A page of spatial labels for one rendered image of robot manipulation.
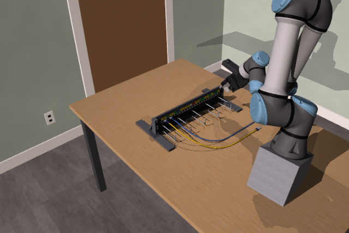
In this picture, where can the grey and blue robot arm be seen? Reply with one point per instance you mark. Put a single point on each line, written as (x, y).
(268, 106)

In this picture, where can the black network port rack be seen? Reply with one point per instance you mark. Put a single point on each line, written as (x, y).
(183, 112)

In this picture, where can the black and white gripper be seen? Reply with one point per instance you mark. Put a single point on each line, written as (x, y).
(234, 82)

